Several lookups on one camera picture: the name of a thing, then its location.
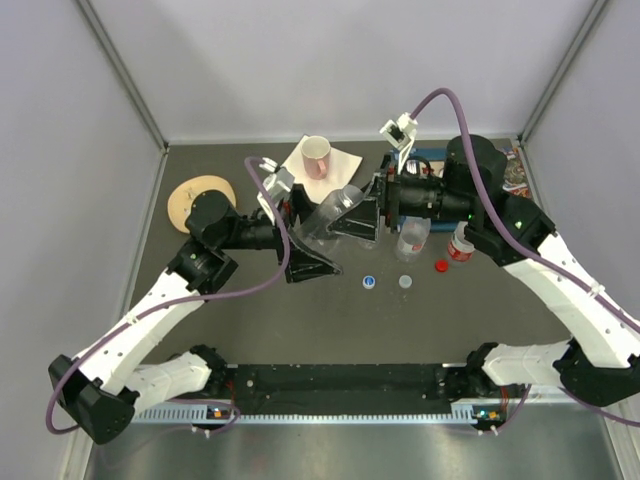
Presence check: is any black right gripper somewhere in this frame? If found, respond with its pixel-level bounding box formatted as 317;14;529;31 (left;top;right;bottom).
328;152;477;243

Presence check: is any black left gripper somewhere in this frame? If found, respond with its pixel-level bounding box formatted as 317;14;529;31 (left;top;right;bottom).
218;183;344;281

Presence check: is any clear bottle with blue cap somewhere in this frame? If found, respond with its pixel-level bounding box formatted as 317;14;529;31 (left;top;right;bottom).
358;237;380;250

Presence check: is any short clear capped bottle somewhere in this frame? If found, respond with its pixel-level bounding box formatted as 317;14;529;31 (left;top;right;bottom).
296;184;364;257

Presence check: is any clear bottle with white cap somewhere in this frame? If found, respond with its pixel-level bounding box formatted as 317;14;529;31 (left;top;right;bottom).
395;216;431;263

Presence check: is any blue and white bottle cap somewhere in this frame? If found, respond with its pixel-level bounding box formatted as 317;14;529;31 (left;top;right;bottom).
362;275;376;290

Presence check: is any red bottle cap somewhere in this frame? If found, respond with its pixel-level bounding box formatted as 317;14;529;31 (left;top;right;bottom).
434;259;449;273

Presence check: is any clear bottle with red label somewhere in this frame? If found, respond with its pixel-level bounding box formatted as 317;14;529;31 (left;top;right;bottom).
447;222;475;264

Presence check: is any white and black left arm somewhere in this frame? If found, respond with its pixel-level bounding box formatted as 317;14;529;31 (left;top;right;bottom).
45;185;339;445

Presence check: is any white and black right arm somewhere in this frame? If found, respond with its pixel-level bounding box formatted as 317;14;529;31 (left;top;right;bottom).
329;135;639;407

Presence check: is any white square plate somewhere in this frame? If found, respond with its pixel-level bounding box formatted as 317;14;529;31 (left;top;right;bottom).
283;135;362;204

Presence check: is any pink ceramic mug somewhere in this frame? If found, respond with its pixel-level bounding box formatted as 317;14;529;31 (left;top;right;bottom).
300;136;331;180

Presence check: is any blue patterned placemat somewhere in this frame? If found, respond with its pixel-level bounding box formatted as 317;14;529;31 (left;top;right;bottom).
391;148;475;233

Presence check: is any beige oval painted plate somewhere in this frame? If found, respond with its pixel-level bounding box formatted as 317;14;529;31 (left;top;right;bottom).
167;175;237;234

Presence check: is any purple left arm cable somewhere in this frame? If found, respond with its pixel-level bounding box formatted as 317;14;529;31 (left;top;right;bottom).
45;157;292;434

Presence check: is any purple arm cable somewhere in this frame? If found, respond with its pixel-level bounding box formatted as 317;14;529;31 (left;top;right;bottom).
45;157;292;434
409;88;640;427

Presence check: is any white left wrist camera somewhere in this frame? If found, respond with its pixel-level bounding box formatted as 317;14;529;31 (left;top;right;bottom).
259;157;295;206

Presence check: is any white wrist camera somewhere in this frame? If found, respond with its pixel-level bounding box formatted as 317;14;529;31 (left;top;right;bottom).
379;112;418;173
259;157;295;206

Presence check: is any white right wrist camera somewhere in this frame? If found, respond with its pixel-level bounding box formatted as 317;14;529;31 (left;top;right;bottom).
379;112;418;173

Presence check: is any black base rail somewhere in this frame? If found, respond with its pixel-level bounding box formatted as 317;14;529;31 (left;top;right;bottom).
219;362;506;416

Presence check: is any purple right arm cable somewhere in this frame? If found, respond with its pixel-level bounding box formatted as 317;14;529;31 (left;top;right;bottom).
409;88;640;427

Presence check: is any grey slotted cable duct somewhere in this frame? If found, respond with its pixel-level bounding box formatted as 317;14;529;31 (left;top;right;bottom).
132;401;505;426

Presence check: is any metal frame post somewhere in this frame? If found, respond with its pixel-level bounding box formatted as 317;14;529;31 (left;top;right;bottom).
517;0;613;145
72;0;169;152

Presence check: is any left metal frame post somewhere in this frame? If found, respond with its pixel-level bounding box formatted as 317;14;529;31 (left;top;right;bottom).
72;0;169;152

